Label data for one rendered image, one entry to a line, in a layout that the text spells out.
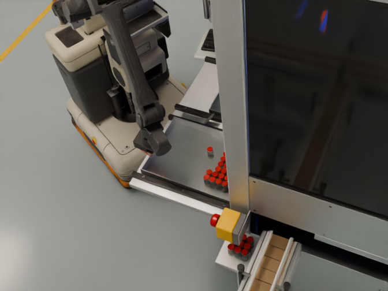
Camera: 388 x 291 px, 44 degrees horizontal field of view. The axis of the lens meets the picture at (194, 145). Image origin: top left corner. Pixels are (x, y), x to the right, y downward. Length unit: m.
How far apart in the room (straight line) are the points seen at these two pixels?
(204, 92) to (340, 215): 0.87
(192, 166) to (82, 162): 1.36
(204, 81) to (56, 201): 1.28
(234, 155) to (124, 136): 1.47
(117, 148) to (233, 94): 1.61
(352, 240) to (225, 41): 0.69
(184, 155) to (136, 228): 0.97
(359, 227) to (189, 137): 0.75
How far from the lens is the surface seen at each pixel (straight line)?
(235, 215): 1.43
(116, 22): 1.47
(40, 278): 2.69
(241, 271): 1.40
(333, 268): 1.58
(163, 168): 1.73
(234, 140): 1.19
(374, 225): 1.30
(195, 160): 1.73
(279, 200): 1.34
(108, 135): 2.68
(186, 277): 2.48
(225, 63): 1.00
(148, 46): 2.25
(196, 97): 1.93
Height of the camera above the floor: 2.29
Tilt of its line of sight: 52 degrees down
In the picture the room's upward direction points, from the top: 10 degrees counter-clockwise
